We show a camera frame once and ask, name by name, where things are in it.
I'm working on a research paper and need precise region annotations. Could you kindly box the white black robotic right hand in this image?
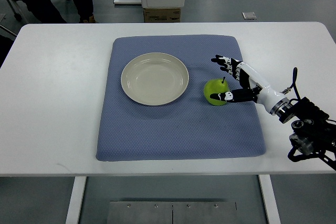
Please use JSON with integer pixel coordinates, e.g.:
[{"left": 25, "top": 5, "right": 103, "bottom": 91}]
[{"left": 210, "top": 55, "right": 290, "bottom": 116}]

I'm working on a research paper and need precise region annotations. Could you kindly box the green pear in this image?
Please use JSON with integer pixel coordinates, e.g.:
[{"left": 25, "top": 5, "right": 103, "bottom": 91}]
[{"left": 203, "top": 77, "right": 230, "bottom": 106}]

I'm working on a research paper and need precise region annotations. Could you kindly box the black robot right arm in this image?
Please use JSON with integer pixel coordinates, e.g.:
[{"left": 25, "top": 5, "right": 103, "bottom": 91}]
[{"left": 275, "top": 67, "right": 335, "bottom": 169}]

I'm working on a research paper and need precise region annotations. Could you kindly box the metal floor plate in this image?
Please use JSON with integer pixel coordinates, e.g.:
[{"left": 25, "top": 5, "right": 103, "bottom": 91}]
[{"left": 242, "top": 12, "right": 257, "bottom": 20}]

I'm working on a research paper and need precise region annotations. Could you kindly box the beige round plate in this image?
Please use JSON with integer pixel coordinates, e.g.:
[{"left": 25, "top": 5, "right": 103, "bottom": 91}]
[{"left": 120, "top": 52, "right": 189, "bottom": 106}]

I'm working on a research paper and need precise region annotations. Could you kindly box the blue textured mat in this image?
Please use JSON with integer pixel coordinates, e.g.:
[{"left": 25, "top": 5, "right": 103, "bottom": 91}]
[{"left": 96, "top": 35, "right": 266, "bottom": 161}]

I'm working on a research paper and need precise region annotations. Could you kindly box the right white table leg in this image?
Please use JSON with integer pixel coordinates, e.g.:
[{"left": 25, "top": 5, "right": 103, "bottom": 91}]
[{"left": 258, "top": 175, "right": 281, "bottom": 224}]

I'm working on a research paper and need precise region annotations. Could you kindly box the white table leg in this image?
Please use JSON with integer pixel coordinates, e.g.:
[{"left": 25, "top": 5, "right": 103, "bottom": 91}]
[
  {"left": 65, "top": 176, "right": 87, "bottom": 224},
  {"left": 258, "top": 175, "right": 281, "bottom": 224}
]

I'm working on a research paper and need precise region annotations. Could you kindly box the cardboard box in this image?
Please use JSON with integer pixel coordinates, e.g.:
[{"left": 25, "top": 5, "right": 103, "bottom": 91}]
[{"left": 143, "top": 8, "right": 181, "bottom": 23}]

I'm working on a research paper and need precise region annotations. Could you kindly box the left white table leg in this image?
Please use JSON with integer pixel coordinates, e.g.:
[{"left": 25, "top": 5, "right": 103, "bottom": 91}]
[{"left": 65, "top": 176, "right": 87, "bottom": 224}]

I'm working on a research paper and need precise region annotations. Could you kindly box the grey metal base plate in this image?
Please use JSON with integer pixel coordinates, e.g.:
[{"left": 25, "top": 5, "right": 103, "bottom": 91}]
[{"left": 107, "top": 201, "right": 239, "bottom": 223}]

